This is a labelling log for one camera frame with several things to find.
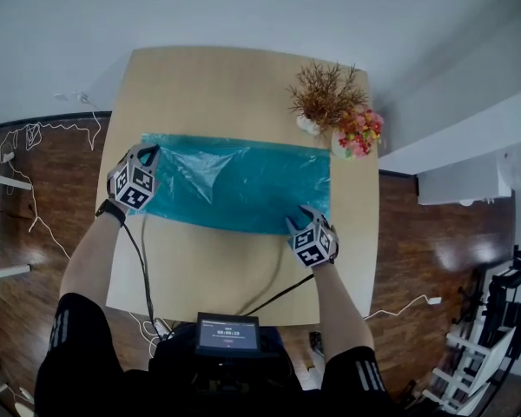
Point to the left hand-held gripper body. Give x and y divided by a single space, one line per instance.
132 187

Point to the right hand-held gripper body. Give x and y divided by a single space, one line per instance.
313 246

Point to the teal plastic bag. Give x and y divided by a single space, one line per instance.
243 183

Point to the person's left forearm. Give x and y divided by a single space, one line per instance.
91 263

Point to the person's right forearm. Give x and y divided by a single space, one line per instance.
343 311

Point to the black wristwatch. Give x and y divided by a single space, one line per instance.
110 212

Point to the colourful flowers in pale pot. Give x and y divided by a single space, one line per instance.
360 133

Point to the black chest-mounted screen device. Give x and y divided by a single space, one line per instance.
228 335

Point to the brown dried plant white pot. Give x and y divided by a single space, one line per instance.
327 94

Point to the white cabinet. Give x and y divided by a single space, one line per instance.
460 180

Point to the person in dark clothes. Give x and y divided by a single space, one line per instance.
226 393

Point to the white slatted rack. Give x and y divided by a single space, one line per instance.
469 363

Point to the black metal stand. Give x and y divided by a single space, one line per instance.
508 293

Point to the white wall socket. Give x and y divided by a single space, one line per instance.
69 97

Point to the white desk frame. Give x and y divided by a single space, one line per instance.
8 180

